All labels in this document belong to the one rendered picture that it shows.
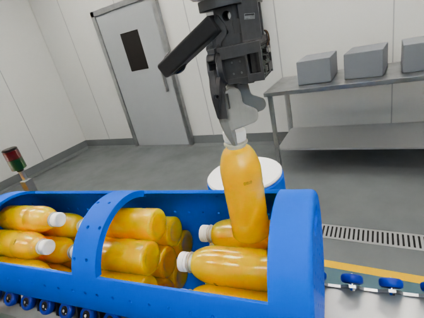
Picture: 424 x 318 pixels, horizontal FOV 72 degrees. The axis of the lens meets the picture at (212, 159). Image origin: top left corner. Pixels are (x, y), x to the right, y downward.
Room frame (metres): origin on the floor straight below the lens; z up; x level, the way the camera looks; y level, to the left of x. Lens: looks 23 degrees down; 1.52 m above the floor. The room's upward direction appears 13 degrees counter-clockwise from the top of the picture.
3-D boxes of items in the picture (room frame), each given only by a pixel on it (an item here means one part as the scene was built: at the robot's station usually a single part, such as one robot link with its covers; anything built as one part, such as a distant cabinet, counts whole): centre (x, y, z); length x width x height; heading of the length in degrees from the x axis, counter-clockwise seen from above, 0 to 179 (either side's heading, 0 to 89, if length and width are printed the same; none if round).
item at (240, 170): (0.46, -0.04, 1.25); 0.07 x 0.07 x 0.19
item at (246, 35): (0.45, -0.07, 1.50); 0.09 x 0.08 x 0.12; 64
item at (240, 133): (0.46, -0.05, 1.35); 0.04 x 0.04 x 0.02
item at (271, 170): (0.96, -0.10, 1.03); 0.28 x 0.28 x 0.01
